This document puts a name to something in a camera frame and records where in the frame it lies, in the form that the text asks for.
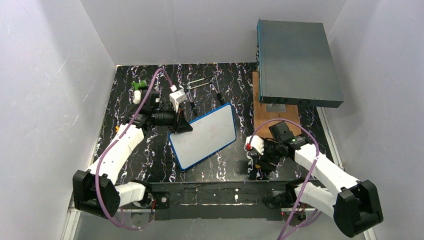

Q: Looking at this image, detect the blue framed whiteboard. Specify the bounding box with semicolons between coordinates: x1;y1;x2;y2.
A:
168;103;237;171

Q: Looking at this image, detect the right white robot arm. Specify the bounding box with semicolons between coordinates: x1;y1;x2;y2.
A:
245;118;384;238

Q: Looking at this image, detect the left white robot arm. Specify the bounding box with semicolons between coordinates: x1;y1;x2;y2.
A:
72;89;193;219

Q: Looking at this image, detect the green white toy figure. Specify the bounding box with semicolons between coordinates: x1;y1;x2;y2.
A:
131;80;147;104

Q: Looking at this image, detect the wooden board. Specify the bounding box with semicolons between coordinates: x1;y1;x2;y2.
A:
252;71;302;138

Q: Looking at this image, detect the dark grey metal box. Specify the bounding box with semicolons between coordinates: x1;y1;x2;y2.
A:
256;19;344;108

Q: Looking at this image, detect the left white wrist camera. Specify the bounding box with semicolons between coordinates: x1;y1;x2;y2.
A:
169;85;188;112

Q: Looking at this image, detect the silver metal bracket plate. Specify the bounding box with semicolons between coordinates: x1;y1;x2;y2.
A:
266;103;287;113

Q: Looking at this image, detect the wire whiteboard stand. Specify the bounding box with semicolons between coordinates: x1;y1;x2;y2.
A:
185;75;225;117

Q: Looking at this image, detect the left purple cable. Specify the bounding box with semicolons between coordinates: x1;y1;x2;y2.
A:
95;67;176;231

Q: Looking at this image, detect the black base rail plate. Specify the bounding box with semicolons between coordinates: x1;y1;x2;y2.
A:
148;180;293;221

